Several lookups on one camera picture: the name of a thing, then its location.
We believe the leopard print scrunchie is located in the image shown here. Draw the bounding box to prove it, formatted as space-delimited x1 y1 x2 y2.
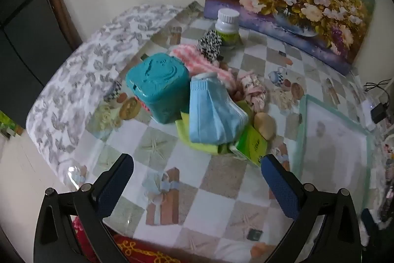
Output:
197 30 223 62

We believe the pink floral scrunchie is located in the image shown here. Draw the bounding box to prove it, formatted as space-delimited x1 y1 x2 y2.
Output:
235 72 268 111

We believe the light green tray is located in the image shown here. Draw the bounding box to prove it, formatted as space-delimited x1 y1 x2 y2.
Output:
291 94 378 205

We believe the dark door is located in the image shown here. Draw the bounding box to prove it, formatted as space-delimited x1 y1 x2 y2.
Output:
0 0 77 129

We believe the blue face mask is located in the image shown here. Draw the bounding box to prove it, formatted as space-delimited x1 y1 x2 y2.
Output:
188 72 249 145

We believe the green printed poster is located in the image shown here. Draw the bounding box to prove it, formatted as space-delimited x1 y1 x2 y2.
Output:
0 110 24 138

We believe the red patterned rug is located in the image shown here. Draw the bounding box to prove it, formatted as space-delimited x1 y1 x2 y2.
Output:
72 217 173 263

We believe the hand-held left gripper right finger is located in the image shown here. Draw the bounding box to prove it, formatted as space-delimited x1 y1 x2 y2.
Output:
261 154 361 263

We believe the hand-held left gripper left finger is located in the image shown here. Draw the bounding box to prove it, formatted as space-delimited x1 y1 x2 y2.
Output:
33 153 135 263

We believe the white pill bottle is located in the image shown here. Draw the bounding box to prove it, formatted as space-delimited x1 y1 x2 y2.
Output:
214 9 241 49

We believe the pink white striped fuzzy sock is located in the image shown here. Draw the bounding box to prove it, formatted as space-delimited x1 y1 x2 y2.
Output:
170 44 236 88

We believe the green tissue packet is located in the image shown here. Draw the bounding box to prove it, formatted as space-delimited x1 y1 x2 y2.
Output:
231 126 268 168

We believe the brown wooden door frame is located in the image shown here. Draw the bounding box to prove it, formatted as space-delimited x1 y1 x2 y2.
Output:
46 0 83 46

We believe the black cable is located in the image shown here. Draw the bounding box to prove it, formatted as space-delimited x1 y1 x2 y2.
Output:
365 79 394 91

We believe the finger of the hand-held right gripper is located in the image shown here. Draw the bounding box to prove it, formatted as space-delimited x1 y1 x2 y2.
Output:
361 208 380 239

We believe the teal plastic box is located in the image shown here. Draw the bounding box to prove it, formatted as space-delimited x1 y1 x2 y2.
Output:
125 53 189 124

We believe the yellow-green cloth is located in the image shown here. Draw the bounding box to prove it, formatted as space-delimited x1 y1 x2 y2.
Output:
175 100 256 156

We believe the yellow green sponge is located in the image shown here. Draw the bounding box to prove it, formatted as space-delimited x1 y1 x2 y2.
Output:
253 112 277 141

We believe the checked printed tablecloth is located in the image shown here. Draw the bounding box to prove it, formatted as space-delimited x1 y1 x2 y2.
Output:
60 1 388 263

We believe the black charger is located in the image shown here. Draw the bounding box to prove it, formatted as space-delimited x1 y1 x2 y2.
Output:
371 103 389 124

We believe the grey leaf print cloth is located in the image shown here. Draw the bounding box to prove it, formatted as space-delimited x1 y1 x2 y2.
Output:
26 3 185 186

